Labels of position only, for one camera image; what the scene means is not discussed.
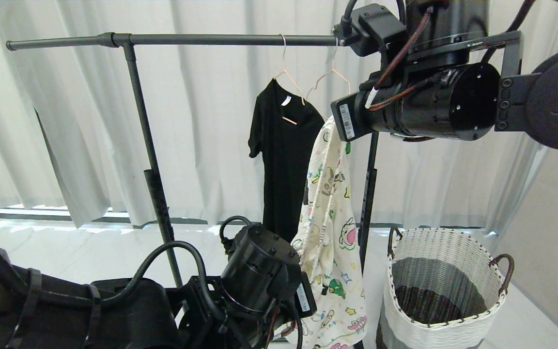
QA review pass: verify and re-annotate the white laundry basket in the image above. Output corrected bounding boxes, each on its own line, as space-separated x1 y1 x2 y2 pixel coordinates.
377 227 515 349

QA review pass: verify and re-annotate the window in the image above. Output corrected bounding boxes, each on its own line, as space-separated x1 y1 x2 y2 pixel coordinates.
0 205 209 227

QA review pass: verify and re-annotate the pink clothes hanger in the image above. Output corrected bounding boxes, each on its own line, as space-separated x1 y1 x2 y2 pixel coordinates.
306 40 352 101
272 34 307 126

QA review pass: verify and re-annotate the cream printed garment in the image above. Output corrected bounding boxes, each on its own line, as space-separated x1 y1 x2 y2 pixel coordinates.
291 115 368 349

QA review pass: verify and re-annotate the black clothes rack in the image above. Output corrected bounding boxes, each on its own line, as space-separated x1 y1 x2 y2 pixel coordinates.
6 32 380 349

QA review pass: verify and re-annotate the black garment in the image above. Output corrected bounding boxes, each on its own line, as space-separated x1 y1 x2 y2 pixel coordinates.
248 79 326 243

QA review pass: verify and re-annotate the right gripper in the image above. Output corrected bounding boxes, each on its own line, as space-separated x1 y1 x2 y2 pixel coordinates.
331 62 501 143

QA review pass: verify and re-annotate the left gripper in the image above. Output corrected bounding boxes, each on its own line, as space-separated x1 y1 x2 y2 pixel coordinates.
240 271 317 349

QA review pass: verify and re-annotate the white curtain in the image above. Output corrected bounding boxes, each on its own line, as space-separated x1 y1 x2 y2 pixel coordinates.
0 0 558 238

